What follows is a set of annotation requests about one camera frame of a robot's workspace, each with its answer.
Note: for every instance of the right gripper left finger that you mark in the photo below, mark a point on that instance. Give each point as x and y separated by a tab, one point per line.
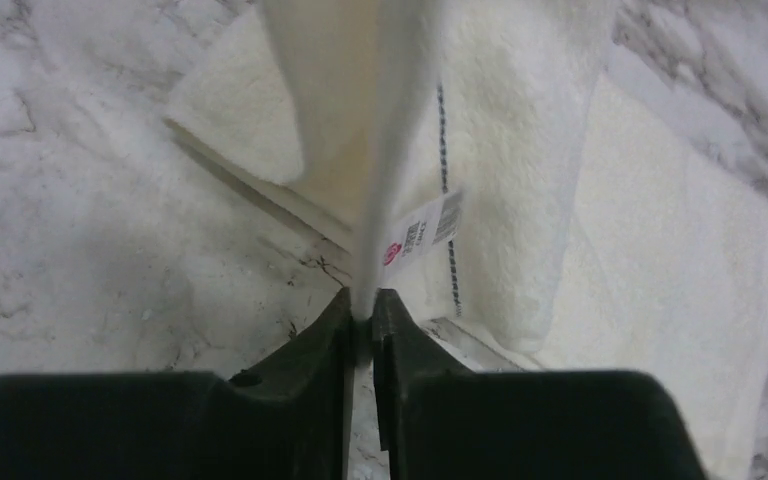
286	417

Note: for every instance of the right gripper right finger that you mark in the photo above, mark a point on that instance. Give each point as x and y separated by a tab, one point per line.
440	420

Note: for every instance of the white towel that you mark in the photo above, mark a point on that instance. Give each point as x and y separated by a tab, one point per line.
473	156

